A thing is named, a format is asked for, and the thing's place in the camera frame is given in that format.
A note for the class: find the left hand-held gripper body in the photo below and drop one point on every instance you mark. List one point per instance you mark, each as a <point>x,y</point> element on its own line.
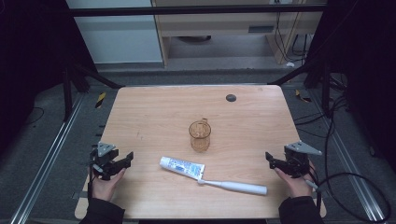
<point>104,152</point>

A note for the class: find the black horizontal frame bar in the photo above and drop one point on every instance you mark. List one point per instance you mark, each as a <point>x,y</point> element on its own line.
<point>186,10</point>

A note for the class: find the white electric toothbrush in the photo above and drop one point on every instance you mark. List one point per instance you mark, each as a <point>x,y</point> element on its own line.
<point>236,186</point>

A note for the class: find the black metal stand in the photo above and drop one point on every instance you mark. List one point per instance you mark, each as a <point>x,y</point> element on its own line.
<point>325,87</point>
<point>67,93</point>

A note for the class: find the small white floor object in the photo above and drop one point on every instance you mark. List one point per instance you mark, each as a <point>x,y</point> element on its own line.
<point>290,64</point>

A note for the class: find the white and blue toothpaste tube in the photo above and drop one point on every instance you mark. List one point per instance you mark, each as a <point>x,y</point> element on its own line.
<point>182,167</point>

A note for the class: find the person's left hand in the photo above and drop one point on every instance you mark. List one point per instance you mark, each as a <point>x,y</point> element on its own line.
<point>104,186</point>

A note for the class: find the person's right hand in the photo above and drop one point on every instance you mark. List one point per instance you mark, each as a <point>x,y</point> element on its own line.
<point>295,186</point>

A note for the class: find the white cabinet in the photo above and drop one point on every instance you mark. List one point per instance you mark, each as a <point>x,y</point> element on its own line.
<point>118,37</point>

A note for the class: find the yellow and black floor tape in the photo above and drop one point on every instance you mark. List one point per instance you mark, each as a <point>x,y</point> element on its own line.
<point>302,97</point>
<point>100,100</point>

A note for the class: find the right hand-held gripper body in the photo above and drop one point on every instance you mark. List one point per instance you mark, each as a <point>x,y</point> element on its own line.
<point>297,158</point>

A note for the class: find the grey metal table bracket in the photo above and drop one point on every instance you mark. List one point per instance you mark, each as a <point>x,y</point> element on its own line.
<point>75,195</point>

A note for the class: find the amber transparent cup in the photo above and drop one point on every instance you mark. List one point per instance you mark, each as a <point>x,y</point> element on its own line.
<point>200,137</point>

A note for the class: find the grey round table grommet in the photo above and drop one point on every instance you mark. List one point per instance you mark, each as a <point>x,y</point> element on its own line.
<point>231,98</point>

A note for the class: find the aluminium floor rail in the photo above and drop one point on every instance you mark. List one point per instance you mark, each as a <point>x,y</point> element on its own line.
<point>351,174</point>
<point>46,161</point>

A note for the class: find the light wooden desk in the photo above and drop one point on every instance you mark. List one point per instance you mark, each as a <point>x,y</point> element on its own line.
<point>218,26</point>

